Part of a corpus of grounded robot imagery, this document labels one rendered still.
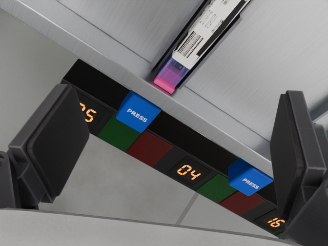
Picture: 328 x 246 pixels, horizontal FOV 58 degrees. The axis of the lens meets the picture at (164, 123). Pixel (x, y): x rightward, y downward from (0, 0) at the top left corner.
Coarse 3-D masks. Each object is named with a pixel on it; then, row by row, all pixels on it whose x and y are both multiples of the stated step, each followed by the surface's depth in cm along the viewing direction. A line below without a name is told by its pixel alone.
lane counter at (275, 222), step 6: (276, 210) 30; (264, 216) 30; (270, 216) 30; (276, 216) 30; (258, 222) 31; (264, 222) 31; (270, 222) 31; (276, 222) 31; (282, 222) 31; (270, 228) 32; (276, 228) 31
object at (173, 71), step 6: (168, 60) 18; (174, 60) 18; (162, 66) 19; (168, 66) 18; (174, 66) 18; (180, 66) 18; (162, 72) 18; (168, 72) 18; (174, 72) 18; (180, 72) 18; (186, 72) 18; (162, 78) 19; (168, 78) 19; (174, 78) 19; (180, 78) 19; (174, 84) 19
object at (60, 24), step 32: (0, 0) 16; (32, 0) 17; (64, 32) 17; (96, 32) 18; (96, 64) 18; (128, 64) 18; (160, 96) 19; (192, 96) 20; (224, 128) 20; (256, 160) 21
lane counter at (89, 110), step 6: (78, 96) 24; (84, 96) 24; (84, 102) 24; (90, 102) 24; (84, 108) 25; (90, 108) 25; (96, 108) 24; (102, 108) 24; (84, 114) 25; (90, 114) 25; (96, 114) 25; (102, 114) 25; (90, 120) 25; (96, 120) 25; (90, 126) 26
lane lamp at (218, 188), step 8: (216, 176) 28; (224, 176) 27; (208, 184) 28; (216, 184) 28; (224, 184) 28; (200, 192) 29; (208, 192) 29; (216, 192) 29; (224, 192) 29; (232, 192) 29; (216, 200) 30
